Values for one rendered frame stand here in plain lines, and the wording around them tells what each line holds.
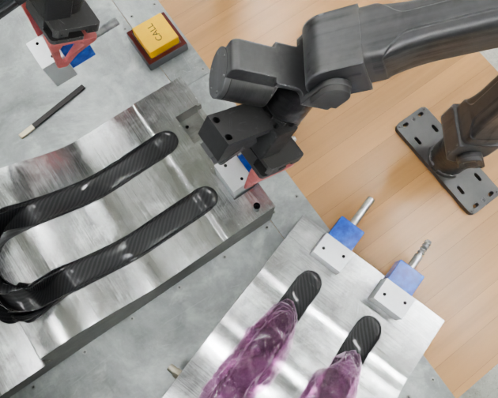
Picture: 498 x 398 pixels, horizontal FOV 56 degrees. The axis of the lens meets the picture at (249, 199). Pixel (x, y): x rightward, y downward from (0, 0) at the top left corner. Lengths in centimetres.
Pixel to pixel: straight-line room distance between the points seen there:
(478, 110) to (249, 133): 32
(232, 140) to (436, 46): 22
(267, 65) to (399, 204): 42
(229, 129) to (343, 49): 15
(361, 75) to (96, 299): 44
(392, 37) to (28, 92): 66
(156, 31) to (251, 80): 41
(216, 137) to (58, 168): 30
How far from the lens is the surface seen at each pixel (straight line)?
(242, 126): 54
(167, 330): 77
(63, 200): 74
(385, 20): 49
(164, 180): 72
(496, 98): 66
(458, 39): 49
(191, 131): 77
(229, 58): 51
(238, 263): 77
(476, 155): 76
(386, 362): 75
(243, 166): 68
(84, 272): 69
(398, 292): 72
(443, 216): 86
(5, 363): 78
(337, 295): 73
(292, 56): 53
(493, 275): 88
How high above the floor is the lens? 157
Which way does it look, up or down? 75 degrees down
